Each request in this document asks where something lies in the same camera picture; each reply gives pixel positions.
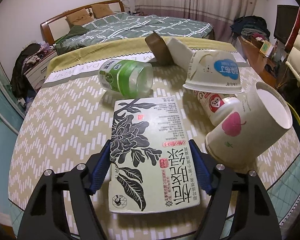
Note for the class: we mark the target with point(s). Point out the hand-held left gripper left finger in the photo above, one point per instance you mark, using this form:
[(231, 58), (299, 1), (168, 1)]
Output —
[(100, 172)]

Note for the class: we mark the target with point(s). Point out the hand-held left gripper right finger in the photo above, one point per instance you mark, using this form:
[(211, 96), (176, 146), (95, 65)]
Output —
[(201, 172)]

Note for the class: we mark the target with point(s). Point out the floral green tea carton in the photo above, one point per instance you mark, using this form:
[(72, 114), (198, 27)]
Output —
[(150, 155)]

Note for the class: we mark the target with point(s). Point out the paper cup with pink leaf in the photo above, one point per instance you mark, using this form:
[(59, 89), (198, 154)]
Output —
[(247, 130)]

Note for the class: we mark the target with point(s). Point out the small white bottle red print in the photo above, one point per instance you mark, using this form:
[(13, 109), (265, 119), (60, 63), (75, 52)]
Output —
[(215, 105)]

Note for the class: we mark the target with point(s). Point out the green label clear jar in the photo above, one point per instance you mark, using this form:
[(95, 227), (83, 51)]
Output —
[(125, 76)]

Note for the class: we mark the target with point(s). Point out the cream pudding cup blue label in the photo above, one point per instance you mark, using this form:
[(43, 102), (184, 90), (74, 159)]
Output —
[(212, 72)]

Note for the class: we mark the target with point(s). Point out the yellow-rimmed dark trash bin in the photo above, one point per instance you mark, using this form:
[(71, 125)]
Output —
[(298, 120)]

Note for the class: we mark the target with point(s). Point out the white foam pad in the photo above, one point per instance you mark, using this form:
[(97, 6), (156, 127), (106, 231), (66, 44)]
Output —
[(180, 52)]

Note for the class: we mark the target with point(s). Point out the brown tape roll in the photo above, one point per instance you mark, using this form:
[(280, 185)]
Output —
[(160, 50)]

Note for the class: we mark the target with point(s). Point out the table with patterned cloth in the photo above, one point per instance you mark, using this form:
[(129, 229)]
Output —
[(65, 120)]

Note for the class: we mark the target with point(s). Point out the white nightstand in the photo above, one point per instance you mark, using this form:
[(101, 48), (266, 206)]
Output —
[(38, 71)]

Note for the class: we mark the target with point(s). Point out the sliding door wardrobe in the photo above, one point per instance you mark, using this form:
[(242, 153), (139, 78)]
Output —
[(2, 105)]

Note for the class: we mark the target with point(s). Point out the wooden cabinet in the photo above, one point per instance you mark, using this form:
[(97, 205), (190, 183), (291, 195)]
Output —
[(255, 60)]

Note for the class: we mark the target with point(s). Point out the dark jacket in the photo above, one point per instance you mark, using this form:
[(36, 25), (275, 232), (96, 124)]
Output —
[(21, 70)]

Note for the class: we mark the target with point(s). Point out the dark green blanket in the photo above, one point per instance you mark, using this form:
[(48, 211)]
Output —
[(73, 33)]

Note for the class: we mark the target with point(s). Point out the green checked duvet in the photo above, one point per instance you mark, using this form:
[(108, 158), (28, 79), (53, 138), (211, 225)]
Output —
[(145, 27)]

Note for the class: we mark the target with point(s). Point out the wooden bed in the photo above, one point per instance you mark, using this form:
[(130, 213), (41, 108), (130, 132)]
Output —
[(52, 26)]

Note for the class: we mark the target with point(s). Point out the pile of folded clothes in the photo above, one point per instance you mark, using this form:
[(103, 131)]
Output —
[(250, 26)]

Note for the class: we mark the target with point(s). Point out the brown pillow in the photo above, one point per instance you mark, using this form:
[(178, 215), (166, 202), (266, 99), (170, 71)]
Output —
[(102, 10), (78, 17)]

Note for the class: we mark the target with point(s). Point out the black television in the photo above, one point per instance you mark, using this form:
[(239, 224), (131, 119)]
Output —
[(286, 23)]

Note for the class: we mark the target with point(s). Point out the pink and white curtain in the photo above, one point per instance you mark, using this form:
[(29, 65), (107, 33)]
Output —
[(190, 0)]

